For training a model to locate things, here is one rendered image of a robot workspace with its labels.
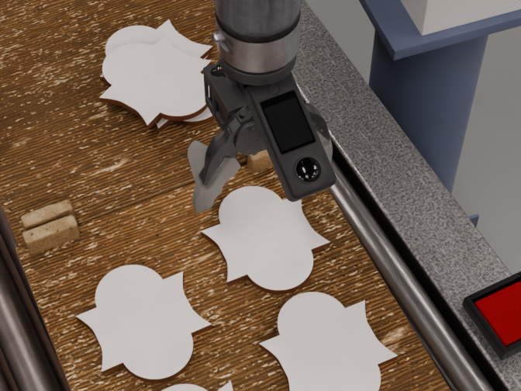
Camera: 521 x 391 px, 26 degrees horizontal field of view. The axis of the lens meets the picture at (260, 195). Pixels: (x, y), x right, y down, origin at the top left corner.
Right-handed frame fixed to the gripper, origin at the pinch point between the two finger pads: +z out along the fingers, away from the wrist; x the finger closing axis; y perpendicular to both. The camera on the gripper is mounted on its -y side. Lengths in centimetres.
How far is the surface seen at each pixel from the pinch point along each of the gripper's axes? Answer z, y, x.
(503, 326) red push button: 9.7, -19.9, -18.5
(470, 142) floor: 102, 61, -79
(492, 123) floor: 102, 63, -86
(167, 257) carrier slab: 9.0, 2.6, 10.7
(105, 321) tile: 8.1, -2.7, 19.7
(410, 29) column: 15.5, 26.9, -34.1
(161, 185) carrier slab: 9.0, 12.0, 7.6
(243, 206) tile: 8.0, 4.6, 0.6
